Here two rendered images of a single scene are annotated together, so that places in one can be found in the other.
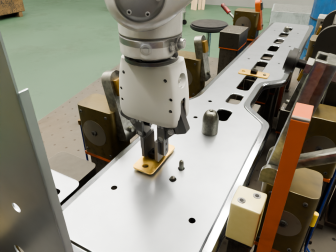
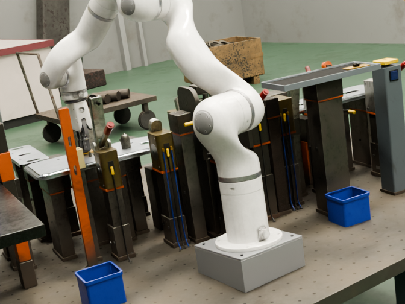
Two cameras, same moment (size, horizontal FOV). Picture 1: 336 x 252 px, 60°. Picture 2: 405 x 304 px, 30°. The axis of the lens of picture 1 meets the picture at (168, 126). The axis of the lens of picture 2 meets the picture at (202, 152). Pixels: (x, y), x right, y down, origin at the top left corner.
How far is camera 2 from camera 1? 221 cm
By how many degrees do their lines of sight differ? 38
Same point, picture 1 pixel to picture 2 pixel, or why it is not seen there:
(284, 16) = not seen: outside the picture
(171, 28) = (72, 88)
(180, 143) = not seen: hidden behind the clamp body
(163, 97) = (74, 116)
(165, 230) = (58, 167)
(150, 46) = (65, 95)
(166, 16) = (52, 84)
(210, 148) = not seen: hidden behind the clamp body
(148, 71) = (69, 105)
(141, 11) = (45, 83)
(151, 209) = (61, 163)
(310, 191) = (102, 152)
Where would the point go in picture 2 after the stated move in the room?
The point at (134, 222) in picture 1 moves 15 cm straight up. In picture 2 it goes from (52, 165) to (43, 120)
